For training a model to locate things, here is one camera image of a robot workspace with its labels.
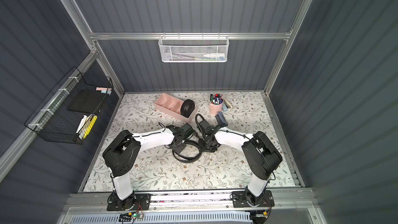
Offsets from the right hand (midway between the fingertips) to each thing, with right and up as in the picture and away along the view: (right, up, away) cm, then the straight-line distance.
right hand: (203, 149), depth 89 cm
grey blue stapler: (+11, +17, +10) cm, 23 cm away
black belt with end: (-11, -5, -2) cm, 13 cm away
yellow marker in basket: (-52, +16, -19) cm, 57 cm away
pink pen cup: (+8, +27, +11) cm, 30 cm away
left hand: (-17, 0, +3) cm, 18 cm away
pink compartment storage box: (-23, +25, +24) cm, 42 cm away
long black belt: (-10, +25, +8) cm, 28 cm away
